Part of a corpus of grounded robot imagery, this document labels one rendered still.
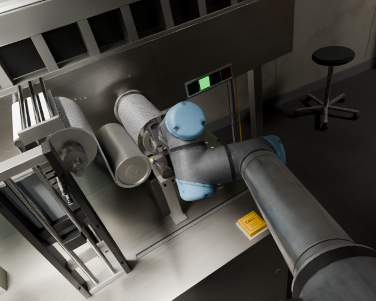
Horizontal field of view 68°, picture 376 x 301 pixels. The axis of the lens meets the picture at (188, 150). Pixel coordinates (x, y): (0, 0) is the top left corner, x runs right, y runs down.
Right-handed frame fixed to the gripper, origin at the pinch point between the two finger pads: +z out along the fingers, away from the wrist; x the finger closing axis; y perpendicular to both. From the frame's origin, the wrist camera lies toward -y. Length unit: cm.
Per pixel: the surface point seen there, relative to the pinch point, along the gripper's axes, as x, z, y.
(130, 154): 9.3, 4.1, 3.6
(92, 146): 18.3, -1.9, 9.9
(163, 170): 3.2, -1.1, -5.5
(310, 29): -213, 134, 45
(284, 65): -185, 155, 26
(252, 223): -17.1, 4.7, -36.2
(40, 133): 27.5, -12.1, 16.6
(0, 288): 67, 27, -16
